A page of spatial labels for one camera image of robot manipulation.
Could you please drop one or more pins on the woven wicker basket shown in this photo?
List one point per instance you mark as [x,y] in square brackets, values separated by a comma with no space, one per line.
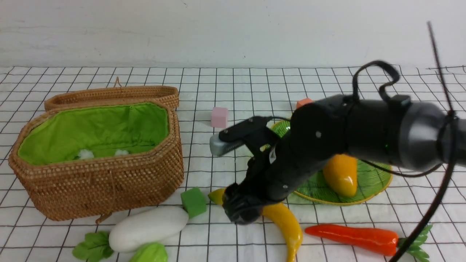
[81,161]

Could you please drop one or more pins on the yellow banana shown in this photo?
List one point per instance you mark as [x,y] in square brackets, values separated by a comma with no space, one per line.
[289,226]

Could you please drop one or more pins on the green foam cube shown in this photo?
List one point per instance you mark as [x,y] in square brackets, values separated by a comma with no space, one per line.
[193,202]

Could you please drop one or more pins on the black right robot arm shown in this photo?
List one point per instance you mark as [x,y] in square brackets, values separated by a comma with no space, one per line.
[411,135]

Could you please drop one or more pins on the orange yellow mango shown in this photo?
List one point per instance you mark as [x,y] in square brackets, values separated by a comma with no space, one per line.
[340,173]

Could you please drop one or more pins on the orange foam cube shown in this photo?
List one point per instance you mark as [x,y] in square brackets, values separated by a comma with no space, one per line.
[303,102]

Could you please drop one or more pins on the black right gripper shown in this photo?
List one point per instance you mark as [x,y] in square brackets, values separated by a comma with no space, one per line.
[262,186]

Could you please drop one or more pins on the white grid tablecloth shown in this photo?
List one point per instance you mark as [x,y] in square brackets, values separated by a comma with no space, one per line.
[28,236]

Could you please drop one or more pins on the pink foam cube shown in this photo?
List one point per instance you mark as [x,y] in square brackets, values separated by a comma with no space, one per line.
[219,117]

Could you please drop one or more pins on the white radish with leaves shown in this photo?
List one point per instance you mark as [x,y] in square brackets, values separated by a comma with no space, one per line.
[132,233]

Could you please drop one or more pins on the green glass leaf plate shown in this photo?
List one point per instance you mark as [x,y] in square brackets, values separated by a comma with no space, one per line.
[371,182]

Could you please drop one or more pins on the orange carrot with leaves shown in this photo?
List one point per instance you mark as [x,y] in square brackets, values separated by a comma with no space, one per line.
[380,241]

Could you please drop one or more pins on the wicker basket lid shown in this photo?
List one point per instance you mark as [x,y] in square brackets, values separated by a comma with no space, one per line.
[166,94]

